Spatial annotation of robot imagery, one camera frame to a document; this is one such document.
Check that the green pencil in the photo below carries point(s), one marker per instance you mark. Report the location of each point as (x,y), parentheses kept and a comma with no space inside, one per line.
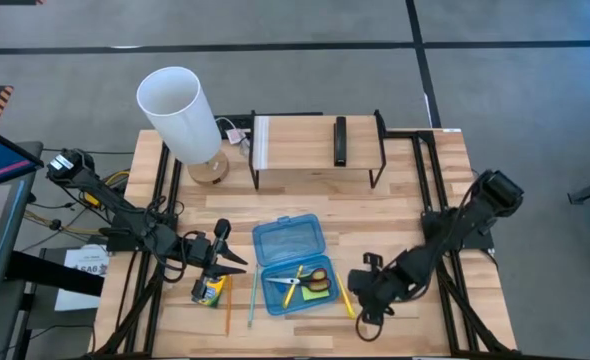
(252,300)

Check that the black stand beam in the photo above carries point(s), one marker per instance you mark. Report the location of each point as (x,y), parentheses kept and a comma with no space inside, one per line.
(55,275)

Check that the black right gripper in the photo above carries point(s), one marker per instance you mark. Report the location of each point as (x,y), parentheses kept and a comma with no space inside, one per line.
(377,290)

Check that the wooden shelf riser black legs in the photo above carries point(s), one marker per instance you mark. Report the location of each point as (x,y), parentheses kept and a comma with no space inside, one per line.
(305,142)

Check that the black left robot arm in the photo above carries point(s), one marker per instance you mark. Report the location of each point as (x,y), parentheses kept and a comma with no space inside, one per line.
(100,192)

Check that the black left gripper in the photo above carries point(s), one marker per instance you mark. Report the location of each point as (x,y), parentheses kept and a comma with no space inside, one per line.
(202,250)

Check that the white power adapter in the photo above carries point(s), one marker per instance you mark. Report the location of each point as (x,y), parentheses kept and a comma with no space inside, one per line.
(236,136)

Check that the tilted dark-framed screen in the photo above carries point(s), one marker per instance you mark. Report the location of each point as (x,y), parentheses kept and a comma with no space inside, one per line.
(0,160)

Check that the blue plastic pencil case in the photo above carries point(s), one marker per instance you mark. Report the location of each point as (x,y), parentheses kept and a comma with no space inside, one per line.
(287,240)

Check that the white printed paper sheet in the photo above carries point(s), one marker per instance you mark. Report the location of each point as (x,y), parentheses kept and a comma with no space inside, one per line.
(82,300)

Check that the white shade wooden base lamp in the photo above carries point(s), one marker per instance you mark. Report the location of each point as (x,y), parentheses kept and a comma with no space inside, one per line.
(180,120)

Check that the yellow highlighter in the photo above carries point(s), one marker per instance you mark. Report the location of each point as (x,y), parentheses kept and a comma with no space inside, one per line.
(346,300)
(291,290)

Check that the black stapler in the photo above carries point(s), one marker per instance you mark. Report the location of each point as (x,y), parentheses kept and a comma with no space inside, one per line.
(340,142)

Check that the orange pencil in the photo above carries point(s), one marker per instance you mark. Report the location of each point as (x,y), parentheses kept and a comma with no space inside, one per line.
(228,310)

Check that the yellow green crayon box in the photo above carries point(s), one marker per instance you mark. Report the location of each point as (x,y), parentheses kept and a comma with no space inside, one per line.
(212,292)

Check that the green sticky note pad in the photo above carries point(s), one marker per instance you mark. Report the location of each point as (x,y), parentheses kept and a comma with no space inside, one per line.
(317,295)

